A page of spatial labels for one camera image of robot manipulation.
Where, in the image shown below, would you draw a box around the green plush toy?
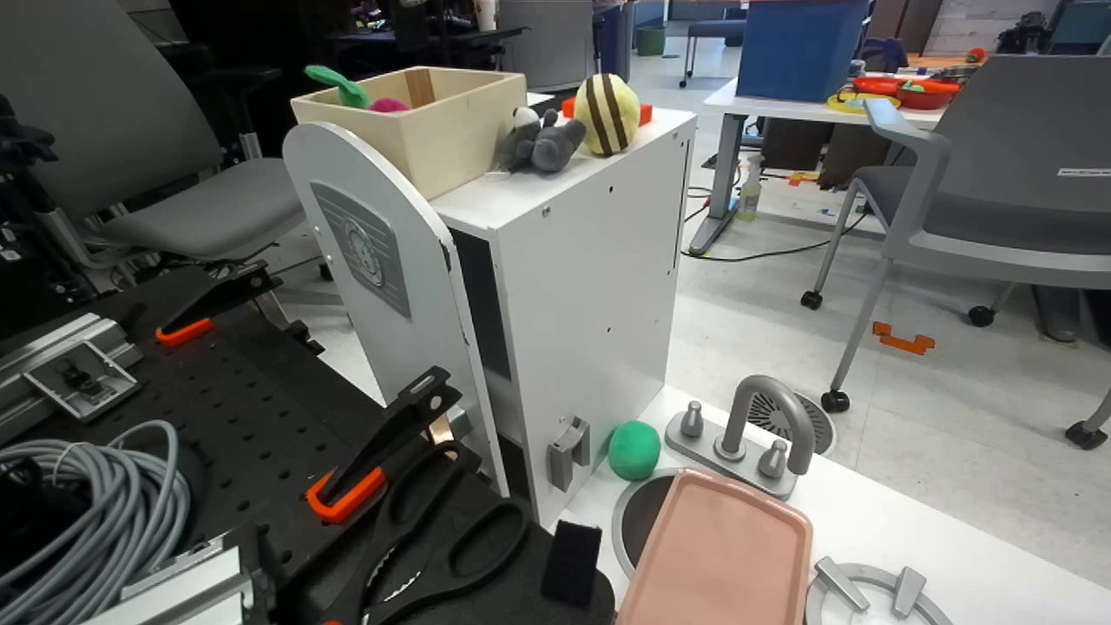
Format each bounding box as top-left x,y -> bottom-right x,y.
303,64 -> 370,109

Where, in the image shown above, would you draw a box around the pink toy sink basin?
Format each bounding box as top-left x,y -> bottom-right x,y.
613,468 -> 813,625

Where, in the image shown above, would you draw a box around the green plush ball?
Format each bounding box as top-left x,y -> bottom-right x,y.
608,419 -> 660,484

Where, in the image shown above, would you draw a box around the black orange clamp rear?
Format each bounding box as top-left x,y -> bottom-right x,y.
153,267 -> 277,346

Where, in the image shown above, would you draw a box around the grey coiled cable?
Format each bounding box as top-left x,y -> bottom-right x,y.
0,418 -> 193,625

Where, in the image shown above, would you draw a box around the white desk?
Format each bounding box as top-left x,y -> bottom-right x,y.
683,75 -> 964,259

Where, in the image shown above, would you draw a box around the pink plush toy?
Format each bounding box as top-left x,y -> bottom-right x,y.
369,96 -> 411,110

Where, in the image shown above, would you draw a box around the black orange clamp front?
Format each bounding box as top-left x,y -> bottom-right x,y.
306,366 -> 461,525

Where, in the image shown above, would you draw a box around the grey toy faucet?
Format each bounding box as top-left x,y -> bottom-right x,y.
663,374 -> 831,501

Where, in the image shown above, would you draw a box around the white toy kitchen cabinet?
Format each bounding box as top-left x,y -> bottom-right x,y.
285,109 -> 695,520

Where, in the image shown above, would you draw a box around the grey raccoon plush toy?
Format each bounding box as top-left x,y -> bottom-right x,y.
498,109 -> 588,174

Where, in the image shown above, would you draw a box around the wooden box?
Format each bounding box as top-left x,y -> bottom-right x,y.
291,66 -> 528,199

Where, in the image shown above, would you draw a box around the black scissors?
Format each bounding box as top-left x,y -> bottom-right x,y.
352,448 -> 532,625

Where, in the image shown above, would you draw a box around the yellow striped plush toy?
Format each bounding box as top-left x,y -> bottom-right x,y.
574,72 -> 638,157

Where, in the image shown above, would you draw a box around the grey chair left background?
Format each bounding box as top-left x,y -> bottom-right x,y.
0,0 -> 303,267

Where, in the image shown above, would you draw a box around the black orange clamp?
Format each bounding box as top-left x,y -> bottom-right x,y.
153,267 -> 277,346
306,366 -> 461,525

